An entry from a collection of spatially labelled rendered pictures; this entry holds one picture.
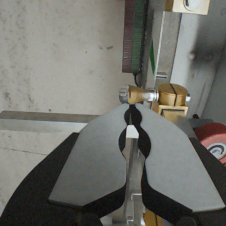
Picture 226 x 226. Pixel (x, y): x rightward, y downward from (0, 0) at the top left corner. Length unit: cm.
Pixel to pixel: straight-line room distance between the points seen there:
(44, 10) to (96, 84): 56
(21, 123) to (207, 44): 50
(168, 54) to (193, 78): 16
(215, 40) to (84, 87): 93
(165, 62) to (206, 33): 16
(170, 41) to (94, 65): 81
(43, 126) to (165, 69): 31
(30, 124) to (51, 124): 4
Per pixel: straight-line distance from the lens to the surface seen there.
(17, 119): 37
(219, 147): 33
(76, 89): 127
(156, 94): 30
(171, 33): 43
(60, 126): 34
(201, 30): 53
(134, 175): 68
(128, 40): 41
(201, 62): 56
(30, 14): 125
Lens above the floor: 111
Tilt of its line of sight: 57 degrees down
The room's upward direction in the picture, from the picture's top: 175 degrees counter-clockwise
